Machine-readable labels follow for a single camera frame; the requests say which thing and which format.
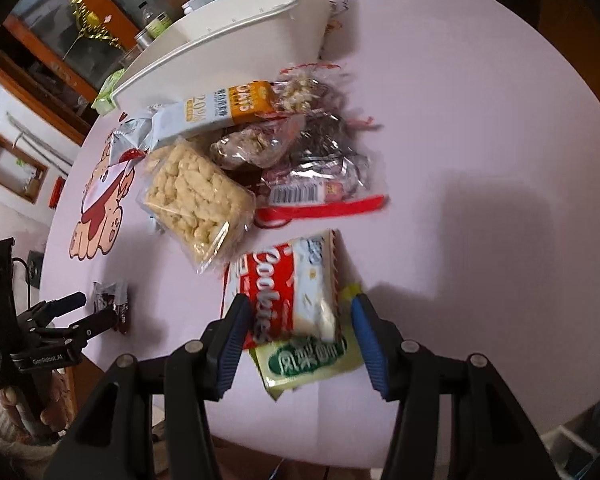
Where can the person's left forearm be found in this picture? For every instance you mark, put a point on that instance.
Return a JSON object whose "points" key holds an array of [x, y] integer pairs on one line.
{"points": [[5, 445]]}

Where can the gold tinsel garland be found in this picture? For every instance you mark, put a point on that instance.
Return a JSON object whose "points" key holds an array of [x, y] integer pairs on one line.
{"points": [[92, 22]]}

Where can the clear bottle green label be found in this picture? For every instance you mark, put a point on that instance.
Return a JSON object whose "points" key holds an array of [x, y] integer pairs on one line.
{"points": [[156, 20]]}

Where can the clear nut candy bag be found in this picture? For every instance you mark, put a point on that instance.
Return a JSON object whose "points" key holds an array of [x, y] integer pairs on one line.
{"points": [[300, 87]]}

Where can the clear dark cake packet red edge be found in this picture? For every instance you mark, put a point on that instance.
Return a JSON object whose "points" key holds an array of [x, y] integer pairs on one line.
{"points": [[325, 170]]}

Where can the pink cartoon print tablecloth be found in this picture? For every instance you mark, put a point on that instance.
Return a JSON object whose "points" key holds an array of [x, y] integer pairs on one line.
{"points": [[480, 160]]}

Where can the person's left hand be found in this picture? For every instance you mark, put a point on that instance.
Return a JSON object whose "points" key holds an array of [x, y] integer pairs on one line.
{"points": [[55, 405]]}

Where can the clear brown cake packet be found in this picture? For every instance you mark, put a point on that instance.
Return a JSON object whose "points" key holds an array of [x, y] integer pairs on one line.
{"points": [[252, 145]]}

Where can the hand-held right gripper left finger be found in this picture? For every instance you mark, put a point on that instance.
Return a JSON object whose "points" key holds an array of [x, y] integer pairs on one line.
{"points": [[231, 347]]}

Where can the white power adapter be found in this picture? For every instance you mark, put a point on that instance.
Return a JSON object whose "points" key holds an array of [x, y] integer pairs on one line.
{"points": [[196, 0]]}

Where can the red and white cookie packet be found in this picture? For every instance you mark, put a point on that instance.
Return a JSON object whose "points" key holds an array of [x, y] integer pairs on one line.
{"points": [[285, 285]]}

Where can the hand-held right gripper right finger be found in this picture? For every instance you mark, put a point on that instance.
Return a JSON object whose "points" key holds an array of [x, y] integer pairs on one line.
{"points": [[368, 347]]}

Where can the green snack packet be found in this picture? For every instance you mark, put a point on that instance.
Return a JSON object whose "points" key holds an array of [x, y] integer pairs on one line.
{"points": [[305, 360]]}

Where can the light green packet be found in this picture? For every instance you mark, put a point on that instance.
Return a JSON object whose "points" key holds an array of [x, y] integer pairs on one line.
{"points": [[107, 92]]}

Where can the white plastic bin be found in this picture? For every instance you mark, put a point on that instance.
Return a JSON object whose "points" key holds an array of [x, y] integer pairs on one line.
{"points": [[240, 35]]}

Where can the metal can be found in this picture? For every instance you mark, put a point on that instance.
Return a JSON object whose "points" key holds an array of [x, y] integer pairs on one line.
{"points": [[143, 38]]}

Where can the orange and white bar packet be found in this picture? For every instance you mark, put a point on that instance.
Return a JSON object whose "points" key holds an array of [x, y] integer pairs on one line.
{"points": [[215, 107]]}

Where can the silver snack packet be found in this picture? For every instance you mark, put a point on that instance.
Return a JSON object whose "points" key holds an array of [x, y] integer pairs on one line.
{"points": [[140, 132]]}

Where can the small dark candy packet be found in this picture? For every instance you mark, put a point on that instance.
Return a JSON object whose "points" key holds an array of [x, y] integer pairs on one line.
{"points": [[111, 305]]}

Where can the wooden glass cabinet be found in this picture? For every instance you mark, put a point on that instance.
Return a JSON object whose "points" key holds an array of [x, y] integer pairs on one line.
{"points": [[55, 25]]}

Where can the clear puffed rice packet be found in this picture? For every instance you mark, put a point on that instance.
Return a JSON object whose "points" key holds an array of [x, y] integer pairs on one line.
{"points": [[195, 200]]}

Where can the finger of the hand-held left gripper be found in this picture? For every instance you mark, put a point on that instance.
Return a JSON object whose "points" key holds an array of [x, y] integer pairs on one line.
{"points": [[67, 303], [95, 324]]}

